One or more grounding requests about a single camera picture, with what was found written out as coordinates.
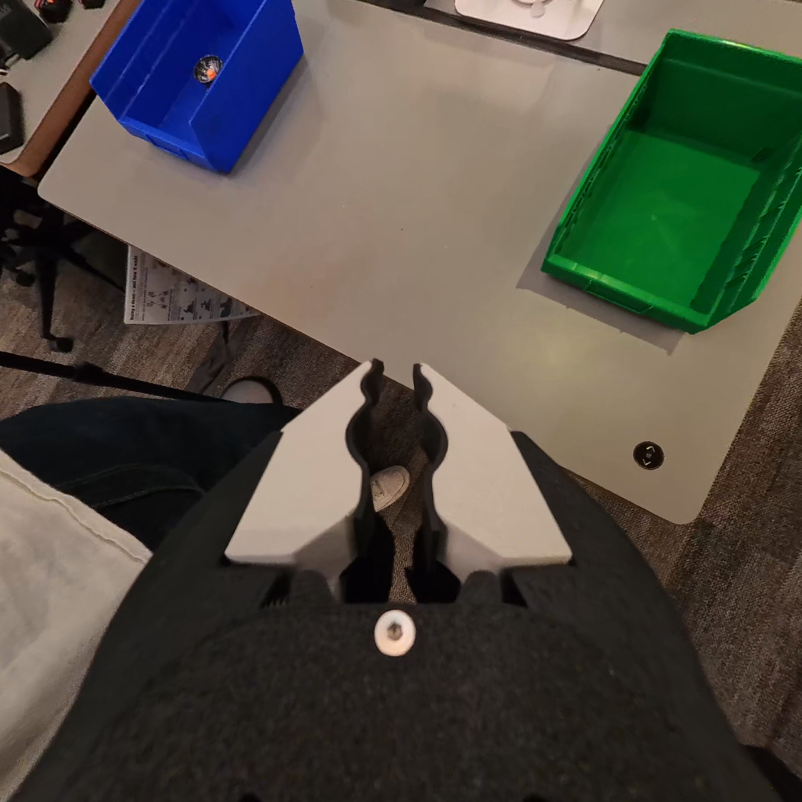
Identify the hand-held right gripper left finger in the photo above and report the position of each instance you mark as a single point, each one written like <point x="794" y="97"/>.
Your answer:
<point x="301" y="501"/>

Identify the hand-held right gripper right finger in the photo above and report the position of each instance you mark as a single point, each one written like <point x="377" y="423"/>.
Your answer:
<point x="495" y="501"/>

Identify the blue plastic storage bin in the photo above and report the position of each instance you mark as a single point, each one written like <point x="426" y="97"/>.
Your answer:
<point x="263" y="75"/>

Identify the black yo-yo with orange hub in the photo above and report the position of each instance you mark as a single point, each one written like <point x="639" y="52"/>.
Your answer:
<point x="207" y="67"/>

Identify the black round desk button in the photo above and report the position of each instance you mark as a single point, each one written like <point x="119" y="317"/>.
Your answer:
<point x="648" y="455"/>

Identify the grey desk with wooden edge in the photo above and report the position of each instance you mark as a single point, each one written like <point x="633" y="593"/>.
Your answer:
<point x="56" y="69"/>

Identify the grey rear desk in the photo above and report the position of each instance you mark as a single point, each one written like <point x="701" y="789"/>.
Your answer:
<point x="689" y="19"/>

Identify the white shoe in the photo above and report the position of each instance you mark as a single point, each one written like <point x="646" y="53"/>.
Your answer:
<point x="250" y="391"/>
<point x="388" y="489"/>

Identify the person's leg in dark jeans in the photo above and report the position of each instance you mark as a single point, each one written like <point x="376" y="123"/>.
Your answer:
<point x="125" y="438"/>

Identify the black tripod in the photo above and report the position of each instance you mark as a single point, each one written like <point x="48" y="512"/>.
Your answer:
<point x="94" y="374"/>

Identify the printed paper sheet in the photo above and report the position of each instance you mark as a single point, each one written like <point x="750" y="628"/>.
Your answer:
<point x="169" y="294"/>

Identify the person's white top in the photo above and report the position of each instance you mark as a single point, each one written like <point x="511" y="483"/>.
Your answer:
<point x="50" y="595"/>

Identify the green plastic storage bin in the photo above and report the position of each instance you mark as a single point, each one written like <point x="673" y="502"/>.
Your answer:
<point x="676" y="200"/>

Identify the black flat box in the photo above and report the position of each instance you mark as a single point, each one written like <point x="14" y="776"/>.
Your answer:
<point x="9" y="119"/>

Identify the white monitor stand base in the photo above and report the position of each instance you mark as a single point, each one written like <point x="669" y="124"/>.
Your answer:
<point x="501" y="19"/>

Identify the black device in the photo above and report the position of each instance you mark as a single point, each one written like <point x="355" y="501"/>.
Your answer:
<point x="22" y="28"/>

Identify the small black and red object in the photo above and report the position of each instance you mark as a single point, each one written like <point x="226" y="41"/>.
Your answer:
<point x="55" y="9"/>

